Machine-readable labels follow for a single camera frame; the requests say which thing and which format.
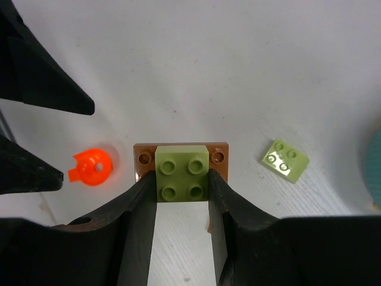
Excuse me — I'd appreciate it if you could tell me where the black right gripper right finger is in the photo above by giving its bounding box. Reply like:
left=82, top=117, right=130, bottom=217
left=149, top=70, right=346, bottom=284
left=208, top=170, right=380, bottom=285

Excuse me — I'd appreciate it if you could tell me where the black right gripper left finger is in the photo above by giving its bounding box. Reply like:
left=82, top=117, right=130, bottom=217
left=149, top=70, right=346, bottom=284
left=1, top=172, right=157, bottom=285

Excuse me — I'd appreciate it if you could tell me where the brown lego plate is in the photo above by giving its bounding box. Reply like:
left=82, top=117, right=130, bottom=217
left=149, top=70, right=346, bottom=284
left=133, top=142, right=229, bottom=181

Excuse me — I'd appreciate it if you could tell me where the light green lego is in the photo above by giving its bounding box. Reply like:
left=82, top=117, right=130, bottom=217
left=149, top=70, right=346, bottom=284
left=155, top=145, right=209, bottom=203

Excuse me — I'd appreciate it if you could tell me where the orange plastic ring disc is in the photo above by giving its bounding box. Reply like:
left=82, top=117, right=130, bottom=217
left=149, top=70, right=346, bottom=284
left=68, top=148, right=113, bottom=186

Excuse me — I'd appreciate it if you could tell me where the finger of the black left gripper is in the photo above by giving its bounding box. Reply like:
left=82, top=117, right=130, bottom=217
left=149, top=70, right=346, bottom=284
left=1, top=136, right=64, bottom=194
left=1, top=1, right=95, bottom=115

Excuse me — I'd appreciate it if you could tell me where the light green curved lego brick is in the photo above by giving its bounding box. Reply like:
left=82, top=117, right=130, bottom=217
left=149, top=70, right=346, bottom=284
left=261, top=138, right=310, bottom=184

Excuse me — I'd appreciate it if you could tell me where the teal round divided container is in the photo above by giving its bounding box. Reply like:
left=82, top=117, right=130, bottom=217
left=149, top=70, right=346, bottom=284
left=364, top=128, right=380, bottom=209

